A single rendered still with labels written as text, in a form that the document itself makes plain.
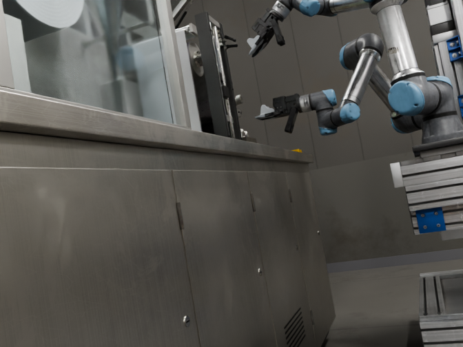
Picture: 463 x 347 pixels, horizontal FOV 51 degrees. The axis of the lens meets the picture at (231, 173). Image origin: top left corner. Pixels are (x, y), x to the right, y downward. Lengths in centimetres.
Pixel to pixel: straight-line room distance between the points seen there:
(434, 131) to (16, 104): 148
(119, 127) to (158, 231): 22
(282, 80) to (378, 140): 100
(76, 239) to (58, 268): 5
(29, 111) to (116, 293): 30
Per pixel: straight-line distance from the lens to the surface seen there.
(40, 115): 66
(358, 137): 422
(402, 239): 421
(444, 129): 184
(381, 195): 419
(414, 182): 183
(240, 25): 466
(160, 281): 89
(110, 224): 77
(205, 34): 185
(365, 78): 213
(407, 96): 174
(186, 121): 120
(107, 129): 76
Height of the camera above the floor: 73
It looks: 4 degrees up
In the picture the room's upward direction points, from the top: 10 degrees counter-clockwise
